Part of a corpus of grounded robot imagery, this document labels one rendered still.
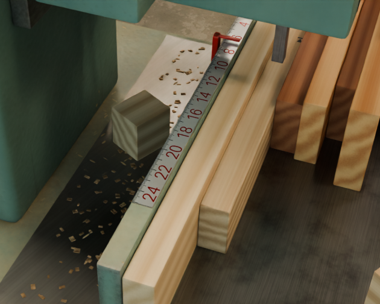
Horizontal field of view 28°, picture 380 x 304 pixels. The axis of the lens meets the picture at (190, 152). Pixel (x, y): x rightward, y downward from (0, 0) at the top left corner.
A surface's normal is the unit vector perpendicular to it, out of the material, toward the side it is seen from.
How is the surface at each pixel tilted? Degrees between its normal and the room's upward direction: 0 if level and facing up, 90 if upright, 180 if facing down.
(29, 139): 90
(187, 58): 0
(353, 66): 0
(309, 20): 90
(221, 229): 90
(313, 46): 0
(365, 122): 90
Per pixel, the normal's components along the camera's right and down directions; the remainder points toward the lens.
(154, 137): 0.69, 0.51
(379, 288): -0.79, 0.40
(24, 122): 0.94, 0.25
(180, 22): 0.04, -0.74
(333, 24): -0.33, 0.63
